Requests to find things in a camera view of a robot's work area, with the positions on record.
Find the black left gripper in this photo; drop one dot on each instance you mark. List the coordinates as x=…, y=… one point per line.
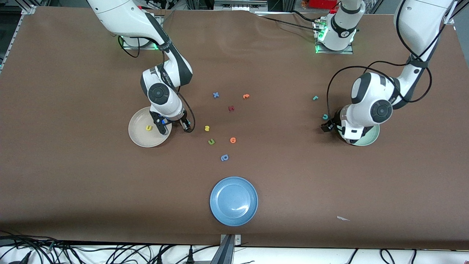
x=332, y=124

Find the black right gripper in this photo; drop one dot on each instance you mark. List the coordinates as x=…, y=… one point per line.
x=184, y=123

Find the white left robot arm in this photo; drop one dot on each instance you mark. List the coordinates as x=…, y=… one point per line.
x=417, y=22

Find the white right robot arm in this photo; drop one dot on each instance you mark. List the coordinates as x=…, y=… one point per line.
x=121, y=14

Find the light green plate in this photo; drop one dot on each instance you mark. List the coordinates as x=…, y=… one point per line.
x=370, y=137

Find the beige brown plate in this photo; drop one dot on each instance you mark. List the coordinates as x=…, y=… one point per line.
x=141, y=135

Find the blue letter a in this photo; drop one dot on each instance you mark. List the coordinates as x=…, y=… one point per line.
x=222, y=158

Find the blue plate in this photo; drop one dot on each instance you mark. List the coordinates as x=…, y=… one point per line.
x=233, y=201

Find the white paper scrap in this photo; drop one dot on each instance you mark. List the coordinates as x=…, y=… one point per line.
x=341, y=218

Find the red box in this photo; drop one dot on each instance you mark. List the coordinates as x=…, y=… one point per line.
x=322, y=3

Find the grey metal device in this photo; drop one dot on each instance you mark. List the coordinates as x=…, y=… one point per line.
x=238, y=5

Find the black power plug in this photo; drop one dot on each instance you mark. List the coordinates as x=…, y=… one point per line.
x=190, y=256

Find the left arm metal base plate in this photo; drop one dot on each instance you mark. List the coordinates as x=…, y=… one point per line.
x=344, y=52

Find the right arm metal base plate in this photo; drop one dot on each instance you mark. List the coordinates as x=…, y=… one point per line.
x=126, y=44

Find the grey metal table bracket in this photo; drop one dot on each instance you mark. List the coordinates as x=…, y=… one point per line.
x=229, y=245

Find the grey table side rail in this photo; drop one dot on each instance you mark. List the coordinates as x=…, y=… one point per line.
x=11, y=40

